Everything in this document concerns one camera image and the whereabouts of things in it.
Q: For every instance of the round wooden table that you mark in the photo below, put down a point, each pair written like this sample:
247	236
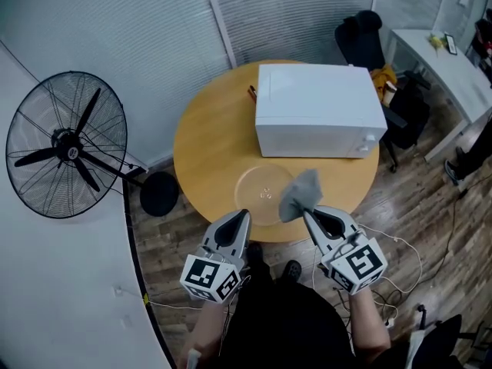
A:
153	33

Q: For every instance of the grey cloth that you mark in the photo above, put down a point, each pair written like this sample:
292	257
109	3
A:
300	194

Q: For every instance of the person's left shoe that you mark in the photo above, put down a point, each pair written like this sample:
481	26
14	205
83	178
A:
254	250

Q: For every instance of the paper cup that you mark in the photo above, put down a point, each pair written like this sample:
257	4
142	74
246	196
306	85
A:
389	96

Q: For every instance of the small yellow-green object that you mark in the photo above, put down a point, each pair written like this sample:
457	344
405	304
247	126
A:
436	41

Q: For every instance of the person's black clothing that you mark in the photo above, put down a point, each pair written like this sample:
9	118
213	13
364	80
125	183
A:
288	329

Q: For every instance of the black marker pen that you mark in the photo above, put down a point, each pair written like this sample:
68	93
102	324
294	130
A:
251	90

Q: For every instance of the black framed sign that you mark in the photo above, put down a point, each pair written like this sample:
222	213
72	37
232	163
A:
450	44

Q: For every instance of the white desk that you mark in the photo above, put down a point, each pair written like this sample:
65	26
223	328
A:
453	75

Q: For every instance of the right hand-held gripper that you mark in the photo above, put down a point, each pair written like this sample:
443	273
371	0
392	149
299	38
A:
357	263

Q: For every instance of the white microwave oven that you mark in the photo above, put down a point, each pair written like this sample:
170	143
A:
315	106

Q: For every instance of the black standing fan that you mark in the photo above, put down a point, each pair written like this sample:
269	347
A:
69	148

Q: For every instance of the person's left forearm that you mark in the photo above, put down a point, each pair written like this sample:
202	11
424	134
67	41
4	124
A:
203	329

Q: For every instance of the person's right forearm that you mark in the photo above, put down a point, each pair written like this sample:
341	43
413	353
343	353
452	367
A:
367	321

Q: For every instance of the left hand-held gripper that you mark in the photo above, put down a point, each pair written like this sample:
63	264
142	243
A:
207	277

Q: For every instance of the person's shoe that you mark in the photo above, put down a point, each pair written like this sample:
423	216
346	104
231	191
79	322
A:
254	250
293	269

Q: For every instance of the glass microwave turntable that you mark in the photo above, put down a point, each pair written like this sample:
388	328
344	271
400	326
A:
253	190

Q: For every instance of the person's right shoe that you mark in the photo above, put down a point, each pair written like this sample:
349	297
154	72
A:
293	269

